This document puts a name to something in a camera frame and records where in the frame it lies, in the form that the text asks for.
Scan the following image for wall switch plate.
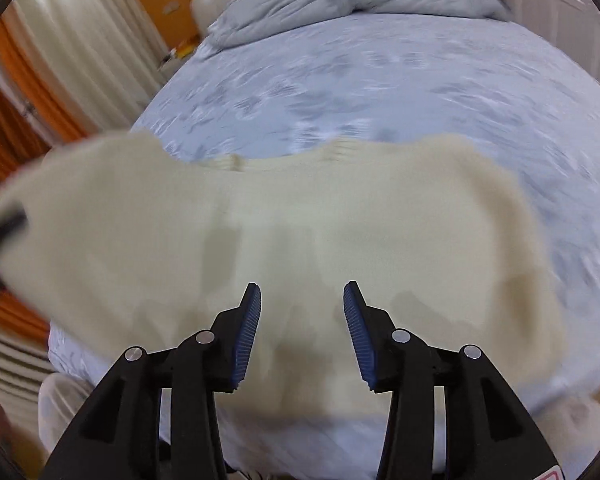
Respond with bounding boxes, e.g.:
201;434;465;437
162;0;180;15

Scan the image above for cream knit cardigan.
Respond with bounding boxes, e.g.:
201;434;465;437
0;133;566;418

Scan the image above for blue butterfly bed sheet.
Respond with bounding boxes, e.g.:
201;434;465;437
134;14;600;479

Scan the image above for cream curtain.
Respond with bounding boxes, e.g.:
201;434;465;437
3;0;169;130

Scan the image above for orange items on nightstand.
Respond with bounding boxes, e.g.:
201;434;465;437
170;37;200;60

